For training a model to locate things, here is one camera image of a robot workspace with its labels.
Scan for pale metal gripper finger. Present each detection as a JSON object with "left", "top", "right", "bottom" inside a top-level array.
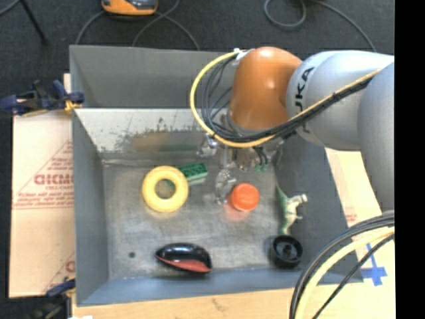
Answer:
[
  {"left": 218, "top": 169, "right": 238, "bottom": 190},
  {"left": 214, "top": 183, "right": 231, "bottom": 207}
]

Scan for yellow ring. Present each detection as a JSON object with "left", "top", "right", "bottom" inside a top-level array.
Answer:
[{"left": 141, "top": 165, "right": 190, "bottom": 213}]

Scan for green flat block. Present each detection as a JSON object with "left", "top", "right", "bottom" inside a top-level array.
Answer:
[{"left": 177, "top": 161, "right": 209, "bottom": 186}]

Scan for green toy dinosaur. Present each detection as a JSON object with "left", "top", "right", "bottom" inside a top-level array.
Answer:
[{"left": 274, "top": 183, "right": 309, "bottom": 236}]

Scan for black and red oval object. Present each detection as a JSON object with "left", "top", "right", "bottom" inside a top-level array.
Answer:
[{"left": 154, "top": 242, "right": 213, "bottom": 274}]

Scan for grey metal bin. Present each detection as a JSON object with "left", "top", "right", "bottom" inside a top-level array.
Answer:
[{"left": 68, "top": 44, "right": 363, "bottom": 307}]

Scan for brown cardboard board, red print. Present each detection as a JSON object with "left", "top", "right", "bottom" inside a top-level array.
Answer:
[{"left": 8, "top": 72, "right": 383, "bottom": 299}]

